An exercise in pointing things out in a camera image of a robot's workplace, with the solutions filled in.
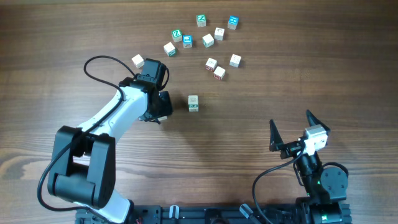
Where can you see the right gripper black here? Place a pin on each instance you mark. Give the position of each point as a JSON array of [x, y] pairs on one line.
[[277, 144]]

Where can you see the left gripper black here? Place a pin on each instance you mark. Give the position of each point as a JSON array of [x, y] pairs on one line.
[[167, 111]]

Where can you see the white block number four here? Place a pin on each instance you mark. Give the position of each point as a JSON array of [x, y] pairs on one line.
[[193, 108]]

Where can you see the yellow M block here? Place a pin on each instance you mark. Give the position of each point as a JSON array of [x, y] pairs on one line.
[[192, 99]]

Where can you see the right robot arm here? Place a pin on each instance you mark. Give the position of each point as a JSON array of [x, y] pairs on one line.
[[324, 183]]

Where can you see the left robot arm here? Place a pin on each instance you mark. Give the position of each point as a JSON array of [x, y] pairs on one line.
[[83, 166]]

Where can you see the plain white block left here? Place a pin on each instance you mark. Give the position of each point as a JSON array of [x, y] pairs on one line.
[[138, 61]]

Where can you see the white block green side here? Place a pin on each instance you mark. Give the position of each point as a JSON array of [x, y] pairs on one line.
[[170, 49]]

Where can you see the white block red side upper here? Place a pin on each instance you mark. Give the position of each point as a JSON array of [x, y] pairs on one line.
[[211, 64]]

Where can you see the white block red side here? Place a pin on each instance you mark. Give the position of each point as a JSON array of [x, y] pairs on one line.
[[219, 73], [211, 64]]

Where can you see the white block red side lower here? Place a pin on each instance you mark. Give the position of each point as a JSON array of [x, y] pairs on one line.
[[219, 73]]

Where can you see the blue block centre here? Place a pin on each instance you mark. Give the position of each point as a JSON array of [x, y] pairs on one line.
[[187, 41]]

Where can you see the blue block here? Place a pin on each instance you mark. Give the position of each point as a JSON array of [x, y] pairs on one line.
[[233, 22], [187, 41]]

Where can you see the green Z block left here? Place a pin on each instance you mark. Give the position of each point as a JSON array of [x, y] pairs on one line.
[[177, 35]]

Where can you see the white block teal side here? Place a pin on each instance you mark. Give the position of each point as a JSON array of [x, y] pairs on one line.
[[208, 40]]

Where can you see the white block far right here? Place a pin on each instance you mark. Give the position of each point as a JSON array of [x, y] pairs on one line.
[[235, 60]]

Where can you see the plain block with drawing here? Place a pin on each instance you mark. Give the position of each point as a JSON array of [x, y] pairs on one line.
[[219, 33]]

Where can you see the green letter block top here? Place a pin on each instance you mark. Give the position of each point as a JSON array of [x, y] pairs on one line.
[[201, 20]]

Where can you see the blue block top right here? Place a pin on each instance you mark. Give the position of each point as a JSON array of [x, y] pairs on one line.
[[233, 22]]

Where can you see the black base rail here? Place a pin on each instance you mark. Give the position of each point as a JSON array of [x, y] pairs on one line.
[[281, 213]]

